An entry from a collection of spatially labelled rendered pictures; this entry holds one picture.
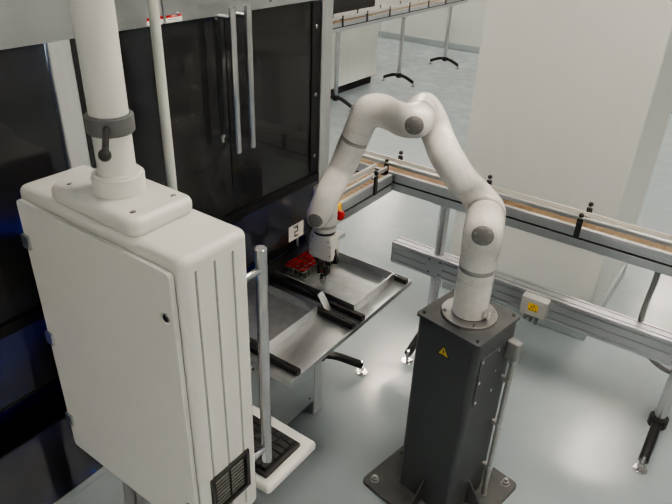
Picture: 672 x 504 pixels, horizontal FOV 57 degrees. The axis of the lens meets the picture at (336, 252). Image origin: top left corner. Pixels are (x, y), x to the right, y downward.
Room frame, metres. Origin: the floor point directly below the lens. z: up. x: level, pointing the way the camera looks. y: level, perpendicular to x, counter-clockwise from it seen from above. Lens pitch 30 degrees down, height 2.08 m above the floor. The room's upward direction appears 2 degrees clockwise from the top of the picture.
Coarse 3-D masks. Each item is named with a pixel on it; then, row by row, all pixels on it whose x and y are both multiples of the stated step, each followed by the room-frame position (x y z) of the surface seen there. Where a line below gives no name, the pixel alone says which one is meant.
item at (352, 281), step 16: (336, 272) 1.95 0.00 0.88; (352, 272) 1.95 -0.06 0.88; (368, 272) 1.96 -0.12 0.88; (384, 272) 1.93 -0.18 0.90; (320, 288) 1.84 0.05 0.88; (336, 288) 1.84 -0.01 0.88; (352, 288) 1.84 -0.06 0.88; (368, 288) 1.85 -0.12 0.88; (384, 288) 1.85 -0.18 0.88; (352, 304) 1.70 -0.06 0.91
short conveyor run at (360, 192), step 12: (372, 168) 2.80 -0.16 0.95; (384, 168) 2.77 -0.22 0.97; (360, 180) 2.61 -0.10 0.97; (372, 180) 2.71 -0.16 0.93; (384, 180) 2.72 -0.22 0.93; (348, 192) 2.56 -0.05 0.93; (360, 192) 2.56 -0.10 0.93; (372, 192) 2.64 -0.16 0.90; (384, 192) 2.73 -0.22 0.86; (348, 204) 2.48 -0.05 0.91; (360, 204) 2.56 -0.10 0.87; (348, 216) 2.48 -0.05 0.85
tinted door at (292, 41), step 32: (224, 32) 1.76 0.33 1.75; (256, 32) 1.86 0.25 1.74; (288, 32) 1.98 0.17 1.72; (256, 64) 1.86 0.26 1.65; (288, 64) 1.98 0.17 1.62; (256, 96) 1.86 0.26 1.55; (288, 96) 1.98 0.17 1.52; (256, 128) 1.85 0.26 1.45; (288, 128) 1.98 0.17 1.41; (256, 160) 1.85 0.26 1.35; (288, 160) 1.98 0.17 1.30; (256, 192) 1.85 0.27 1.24
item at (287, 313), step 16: (272, 288) 1.78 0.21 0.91; (272, 304) 1.73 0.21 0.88; (288, 304) 1.73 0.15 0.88; (304, 304) 1.71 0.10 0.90; (256, 320) 1.63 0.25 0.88; (272, 320) 1.63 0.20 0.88; (288, 320) 1.64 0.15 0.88; (304, 320) 1.62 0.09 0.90; (256, 336) 1.55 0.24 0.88; (272, 336) 1.55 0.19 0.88; (288, 336) 1.56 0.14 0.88
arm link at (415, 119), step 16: (368, 96) 1.83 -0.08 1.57; (384, 96) 1.81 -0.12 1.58; (352, 112) 1.83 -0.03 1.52; (368, 112) 1.80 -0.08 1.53; (384, 112) 1.78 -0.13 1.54; (400, 112) 1.72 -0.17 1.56; (416, 112) 1.70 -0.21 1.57; (432, 112) 1.74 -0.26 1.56; (352, 128) 1.82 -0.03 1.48; (368, 128) 1.81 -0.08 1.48; (384, 128) 1.79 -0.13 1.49; (400, 128) 1.71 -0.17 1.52; (416, 128) 1.69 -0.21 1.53
